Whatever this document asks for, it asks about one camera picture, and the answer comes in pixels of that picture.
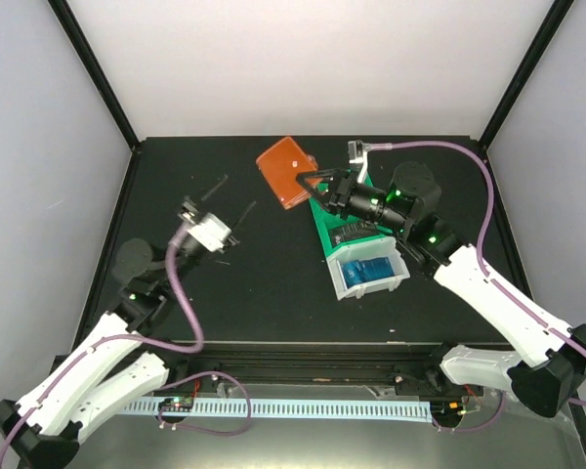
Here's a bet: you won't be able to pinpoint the brown leather card holder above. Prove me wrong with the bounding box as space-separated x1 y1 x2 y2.
256 136 318 210

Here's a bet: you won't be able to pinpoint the white bin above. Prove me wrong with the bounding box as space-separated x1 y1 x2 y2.
326 236 410 300

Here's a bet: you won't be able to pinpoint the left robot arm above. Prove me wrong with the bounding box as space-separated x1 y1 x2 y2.
0 189 238 468

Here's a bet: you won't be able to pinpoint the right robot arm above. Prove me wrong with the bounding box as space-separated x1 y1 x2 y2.
296 162 586 418

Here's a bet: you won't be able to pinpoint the black cards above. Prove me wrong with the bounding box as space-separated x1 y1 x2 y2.
328 222 379 246

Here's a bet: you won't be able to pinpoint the blue cards stack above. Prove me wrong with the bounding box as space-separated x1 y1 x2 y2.
342 257 395 288

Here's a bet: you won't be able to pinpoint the green upper bin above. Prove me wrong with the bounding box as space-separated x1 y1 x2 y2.
309 198 344 235

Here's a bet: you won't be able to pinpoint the green bin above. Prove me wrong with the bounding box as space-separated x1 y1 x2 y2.
309 198 344 235
314 214 388 258

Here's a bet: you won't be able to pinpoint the green middle bin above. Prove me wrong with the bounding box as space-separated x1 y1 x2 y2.
314 214 388 258

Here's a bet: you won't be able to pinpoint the left circuit board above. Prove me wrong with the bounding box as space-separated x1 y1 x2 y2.
159 397 193 412

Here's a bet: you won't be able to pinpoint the circuit board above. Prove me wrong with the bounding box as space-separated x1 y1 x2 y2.
159 397 193 412
439 401 481 417

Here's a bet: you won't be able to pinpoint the right circuit board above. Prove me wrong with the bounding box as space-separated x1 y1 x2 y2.
439 401 481 417

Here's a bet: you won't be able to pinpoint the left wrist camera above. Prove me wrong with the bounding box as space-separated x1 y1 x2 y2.
188 213 231 252

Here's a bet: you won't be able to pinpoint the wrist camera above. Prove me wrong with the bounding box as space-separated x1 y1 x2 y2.
348 140 371 184
188 213 231 252

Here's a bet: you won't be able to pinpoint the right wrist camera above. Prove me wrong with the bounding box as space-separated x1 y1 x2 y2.
348 140 371 184

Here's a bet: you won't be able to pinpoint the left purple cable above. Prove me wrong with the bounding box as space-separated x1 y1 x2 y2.
0 224 206 469

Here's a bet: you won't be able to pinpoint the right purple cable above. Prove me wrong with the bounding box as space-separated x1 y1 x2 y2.
368 140 586 409

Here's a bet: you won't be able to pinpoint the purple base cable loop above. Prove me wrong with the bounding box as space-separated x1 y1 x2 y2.
156 370 253 436

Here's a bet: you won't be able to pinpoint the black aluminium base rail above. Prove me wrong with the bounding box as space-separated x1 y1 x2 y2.
170 341 450 397

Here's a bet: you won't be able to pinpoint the white slotted cable duct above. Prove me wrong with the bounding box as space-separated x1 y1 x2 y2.
120 397 432 423

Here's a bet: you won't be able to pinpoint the left black frame post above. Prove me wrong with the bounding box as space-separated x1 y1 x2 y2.
48 0 140 150

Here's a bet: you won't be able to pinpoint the black frame post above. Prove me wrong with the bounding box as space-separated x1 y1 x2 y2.
48 0 140 150
479 0 574 150

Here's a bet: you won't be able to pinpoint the right black frame post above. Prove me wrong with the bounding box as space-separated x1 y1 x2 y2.
479 0 574 150

